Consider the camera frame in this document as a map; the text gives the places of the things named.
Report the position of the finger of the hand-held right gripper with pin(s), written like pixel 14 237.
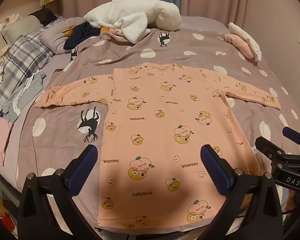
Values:
pixel 268 147
pixel 291 132

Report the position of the pink folded cloth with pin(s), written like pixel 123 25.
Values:
pixel 241 44

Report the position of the grey white cloth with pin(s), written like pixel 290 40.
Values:
pixel 27 90

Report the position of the small white plush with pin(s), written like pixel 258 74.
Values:
pixel 11 18

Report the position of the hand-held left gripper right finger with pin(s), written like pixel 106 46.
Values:
pixel 215 170

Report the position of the pink cartoon print shirt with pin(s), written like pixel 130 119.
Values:
pixel 165 120

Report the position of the small gold object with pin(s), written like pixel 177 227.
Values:
pixel 68 29

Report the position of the dark brown cushion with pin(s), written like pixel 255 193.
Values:
pixel 46 15

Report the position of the pink and white pillow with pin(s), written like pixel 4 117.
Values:
pixel 246 33

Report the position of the orange red bag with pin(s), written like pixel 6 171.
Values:
pixel 6 220

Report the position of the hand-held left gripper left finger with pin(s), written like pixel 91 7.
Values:
pixel 83 166

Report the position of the taupe spotted blanket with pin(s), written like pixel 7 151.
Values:
pixel 190 62

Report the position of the white plush toy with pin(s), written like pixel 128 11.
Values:
pixel 140 12

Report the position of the beige pillow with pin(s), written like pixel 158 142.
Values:
pixel 17 27

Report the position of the plaid quilt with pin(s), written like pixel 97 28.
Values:
pixel 22 55

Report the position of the grey pillow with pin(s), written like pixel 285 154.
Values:
pixel 52 36

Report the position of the navy garment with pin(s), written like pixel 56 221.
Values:
pixel 80 36

